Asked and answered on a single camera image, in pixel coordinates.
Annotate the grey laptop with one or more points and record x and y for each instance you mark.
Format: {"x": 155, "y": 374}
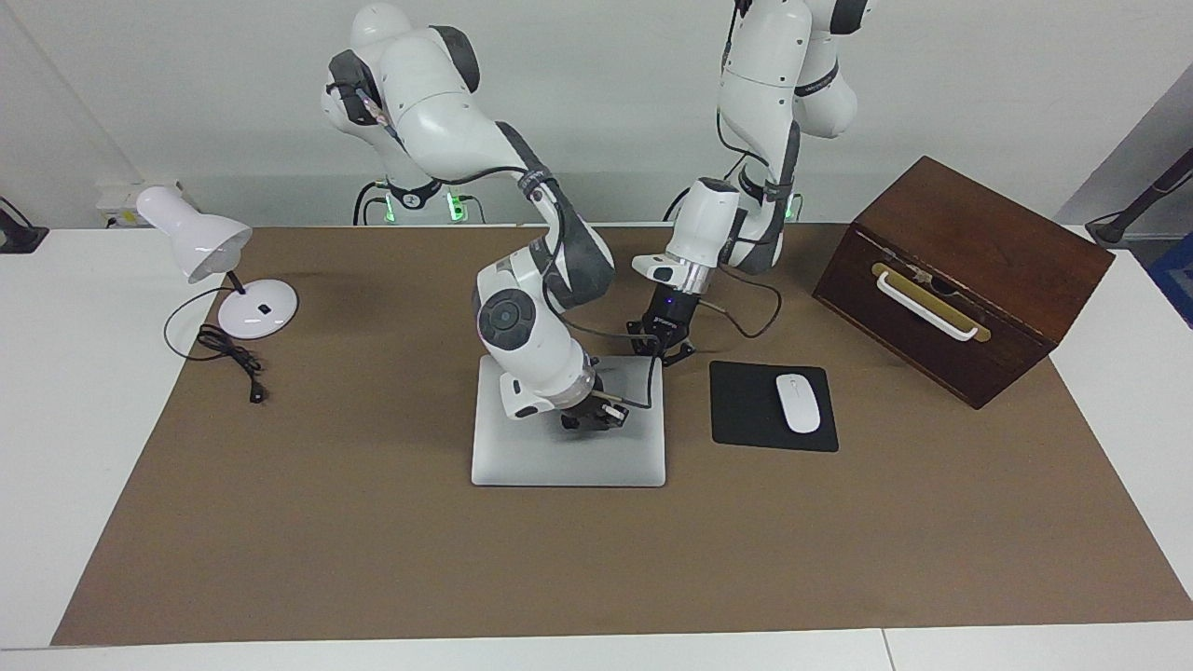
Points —
{"x": 559, "y": 461}

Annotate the white computer mouse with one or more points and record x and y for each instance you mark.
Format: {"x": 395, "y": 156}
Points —
{"x": 799, "y": 405}

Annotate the white desk lamp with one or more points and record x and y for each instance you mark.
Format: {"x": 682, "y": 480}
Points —
{"x": 200, "y": 238}

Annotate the dark wooden box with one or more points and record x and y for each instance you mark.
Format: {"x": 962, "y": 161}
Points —
{"x": 1025, "y": 270}

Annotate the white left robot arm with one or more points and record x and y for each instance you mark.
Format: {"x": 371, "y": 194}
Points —
{"x": 755, "y": 93}

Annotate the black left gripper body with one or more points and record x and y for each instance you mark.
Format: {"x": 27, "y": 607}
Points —
{"x": 673, "y": 312}

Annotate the blue crate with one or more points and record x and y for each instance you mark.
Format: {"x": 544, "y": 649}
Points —
{"x": 1179, "y": 280}

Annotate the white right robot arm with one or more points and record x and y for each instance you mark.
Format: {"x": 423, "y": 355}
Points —
{"x": 438, "y": 102}

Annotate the black clamp mount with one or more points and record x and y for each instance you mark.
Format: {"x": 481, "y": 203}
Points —
{"x": 19, "y": 238}

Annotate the black tripod stand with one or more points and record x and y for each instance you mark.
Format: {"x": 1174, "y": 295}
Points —
{"x": 1156, "y": 191}

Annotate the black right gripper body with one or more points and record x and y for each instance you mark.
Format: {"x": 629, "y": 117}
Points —
{"x": 587, "y": 403}

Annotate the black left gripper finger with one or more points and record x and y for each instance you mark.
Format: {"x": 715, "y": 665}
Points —
{"x": 643, "y": 340}
{"x": 678, "y": 351}

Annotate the black mouse pad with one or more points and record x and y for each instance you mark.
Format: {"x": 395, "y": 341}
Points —
{"x": 746, "y": 410}

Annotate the white power socket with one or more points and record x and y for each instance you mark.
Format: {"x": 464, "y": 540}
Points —
{"x": 116, "y": 198}

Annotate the brown table mat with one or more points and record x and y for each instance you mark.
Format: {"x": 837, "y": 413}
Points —
{"x": 373, "y": 559}

